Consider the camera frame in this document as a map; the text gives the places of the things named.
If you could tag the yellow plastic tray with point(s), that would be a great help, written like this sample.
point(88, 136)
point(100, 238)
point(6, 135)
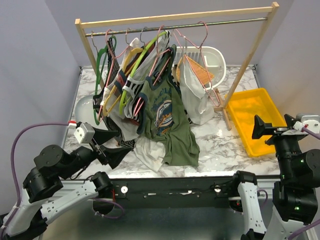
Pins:
point(242, 107)

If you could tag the metal hanging rod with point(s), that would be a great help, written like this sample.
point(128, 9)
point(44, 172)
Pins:
point(171, 27)

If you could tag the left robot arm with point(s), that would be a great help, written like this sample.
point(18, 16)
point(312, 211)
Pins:
point(33, 210)

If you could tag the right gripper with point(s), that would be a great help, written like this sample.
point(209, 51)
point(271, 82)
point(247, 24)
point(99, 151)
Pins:
point(260, 127)

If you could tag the white cloth under green top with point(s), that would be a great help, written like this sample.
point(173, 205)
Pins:
point(150, 153)

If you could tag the lime green plastic hanger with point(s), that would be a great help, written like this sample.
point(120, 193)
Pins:
point(139, 72)

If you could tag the yellow plastic hanger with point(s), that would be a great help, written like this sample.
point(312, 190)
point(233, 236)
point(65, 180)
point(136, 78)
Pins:
point(129, 54)

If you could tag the pink hanger at left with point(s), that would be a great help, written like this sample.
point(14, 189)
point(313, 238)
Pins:
point(110, 70)

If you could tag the striped cloth right of top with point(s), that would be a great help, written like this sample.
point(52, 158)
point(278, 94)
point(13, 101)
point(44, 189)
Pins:
point(188, 117)

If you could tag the green graphic tank top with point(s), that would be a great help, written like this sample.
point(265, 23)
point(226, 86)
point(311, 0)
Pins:
point(163, 119)

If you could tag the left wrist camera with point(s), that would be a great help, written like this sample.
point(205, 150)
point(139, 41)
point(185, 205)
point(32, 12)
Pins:
point(84, 133)

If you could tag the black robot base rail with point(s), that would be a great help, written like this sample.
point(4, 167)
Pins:
point(175, 192)

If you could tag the white plastic laundry basket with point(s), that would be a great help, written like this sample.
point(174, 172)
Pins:
point(213, 60)

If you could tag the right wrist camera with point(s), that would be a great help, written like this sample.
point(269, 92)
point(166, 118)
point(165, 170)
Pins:
point(308, 120)

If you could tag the wooden clothes rack frame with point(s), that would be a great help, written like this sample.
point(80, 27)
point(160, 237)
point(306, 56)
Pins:
point(269, 10)

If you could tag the white oval plate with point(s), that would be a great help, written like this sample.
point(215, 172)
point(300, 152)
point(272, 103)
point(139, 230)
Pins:
point(84, 112)

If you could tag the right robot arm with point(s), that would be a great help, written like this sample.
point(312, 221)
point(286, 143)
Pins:
point(294, 195)

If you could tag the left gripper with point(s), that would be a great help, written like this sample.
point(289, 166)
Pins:
point(114, 156)

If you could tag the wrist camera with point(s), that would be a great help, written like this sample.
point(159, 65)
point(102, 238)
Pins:
point(84, 133)
point(308, 120)

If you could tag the orange woven fan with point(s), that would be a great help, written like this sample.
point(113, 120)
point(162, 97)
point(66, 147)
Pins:
point(203, 75)

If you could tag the white tank top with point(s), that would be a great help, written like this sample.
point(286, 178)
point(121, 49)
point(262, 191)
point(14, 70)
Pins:
point(194, 94)

